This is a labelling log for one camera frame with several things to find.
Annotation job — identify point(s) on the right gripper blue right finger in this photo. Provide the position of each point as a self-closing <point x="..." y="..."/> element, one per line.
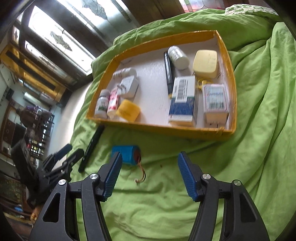
<point x="241" y="218"/>

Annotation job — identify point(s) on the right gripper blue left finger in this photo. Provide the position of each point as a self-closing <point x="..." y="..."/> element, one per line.
<point x="58" y="218"/>

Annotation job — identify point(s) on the white bottle dark collar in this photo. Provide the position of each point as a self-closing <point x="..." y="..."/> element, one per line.
<point x="102" y="104"/>

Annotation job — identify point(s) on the rose hand cream tube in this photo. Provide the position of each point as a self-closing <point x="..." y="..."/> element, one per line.
<point x="113" y="103"/>

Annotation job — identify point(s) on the yellow round jar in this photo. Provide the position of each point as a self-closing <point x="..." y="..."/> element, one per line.
<point x="128" y="110"/>

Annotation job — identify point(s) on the small white medicine box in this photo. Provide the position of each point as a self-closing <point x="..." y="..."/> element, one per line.
<point x="215" y="104"/>

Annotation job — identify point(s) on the blue white medicine box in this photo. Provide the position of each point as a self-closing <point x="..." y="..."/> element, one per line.
<point x="184" y="103"/>

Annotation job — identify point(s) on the white power adapter plug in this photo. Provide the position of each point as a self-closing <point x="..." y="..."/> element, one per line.
<point x="128" y="87"/>

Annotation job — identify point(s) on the white bottle red label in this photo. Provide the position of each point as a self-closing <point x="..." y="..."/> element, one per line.
<point x="123" y="73"/>

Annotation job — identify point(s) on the black marker yellow cap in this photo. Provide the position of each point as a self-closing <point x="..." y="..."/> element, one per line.
<point x="169" y="75"/>

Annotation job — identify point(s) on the cream plastic case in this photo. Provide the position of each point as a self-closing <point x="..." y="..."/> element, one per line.
<point x="205" y="63"/>

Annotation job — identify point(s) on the white bottle green label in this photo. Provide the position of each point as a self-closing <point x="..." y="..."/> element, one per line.
<point x="178" y="58"/>

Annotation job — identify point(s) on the left hand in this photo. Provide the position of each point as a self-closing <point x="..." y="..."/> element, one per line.
<point x="35" y="213"/>

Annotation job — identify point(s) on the black marker purple cap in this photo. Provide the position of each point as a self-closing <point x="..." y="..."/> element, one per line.
<point x="90" y="148"/>

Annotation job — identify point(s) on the green bed quilt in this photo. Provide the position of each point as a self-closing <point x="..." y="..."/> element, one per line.
<point x="261" y="153"/>

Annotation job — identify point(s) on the yellow cardboard tray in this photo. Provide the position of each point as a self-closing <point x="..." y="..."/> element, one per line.
<point x="152" y="93"/>

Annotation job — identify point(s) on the white patterned pillow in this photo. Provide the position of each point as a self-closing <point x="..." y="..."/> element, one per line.
<point x="249" y="9"/>

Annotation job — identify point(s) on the blue battery pack with wires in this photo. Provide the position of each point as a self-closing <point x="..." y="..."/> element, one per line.
<point x="131" y="155"/>

